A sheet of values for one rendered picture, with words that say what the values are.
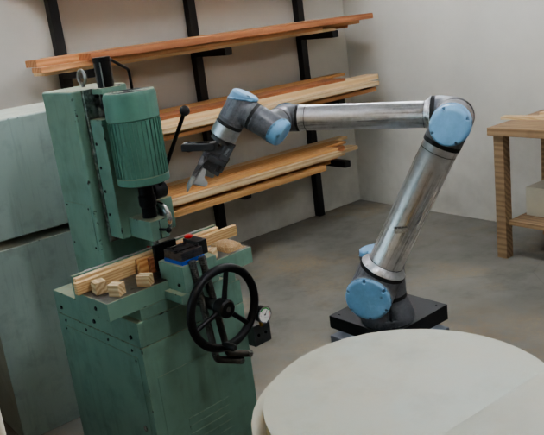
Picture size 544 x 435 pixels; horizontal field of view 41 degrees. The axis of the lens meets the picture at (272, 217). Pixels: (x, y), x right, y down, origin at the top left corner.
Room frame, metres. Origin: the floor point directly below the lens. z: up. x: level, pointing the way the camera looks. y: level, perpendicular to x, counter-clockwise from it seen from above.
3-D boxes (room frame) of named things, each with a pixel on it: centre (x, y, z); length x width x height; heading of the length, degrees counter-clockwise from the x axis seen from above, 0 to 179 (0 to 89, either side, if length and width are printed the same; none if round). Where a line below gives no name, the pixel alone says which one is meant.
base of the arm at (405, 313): (2.40, -0.36, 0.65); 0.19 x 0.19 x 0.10
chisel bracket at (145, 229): (2.45, 0.43, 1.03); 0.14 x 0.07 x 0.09; 42
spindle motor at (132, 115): (2.43, 0.41, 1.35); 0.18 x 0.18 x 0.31
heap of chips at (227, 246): (2.52, 0.18, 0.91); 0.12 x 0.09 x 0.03; 42
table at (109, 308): (2.34, 0.35, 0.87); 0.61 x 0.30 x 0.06; 132
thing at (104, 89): (2.53, 0.51, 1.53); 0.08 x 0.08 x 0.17; 42
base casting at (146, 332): (2.52, 0.50, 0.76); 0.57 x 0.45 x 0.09; 42
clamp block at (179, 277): (2.28, 0.29, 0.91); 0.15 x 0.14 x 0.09; 132
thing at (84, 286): (2.44, 0.40, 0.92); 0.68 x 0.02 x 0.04; 132
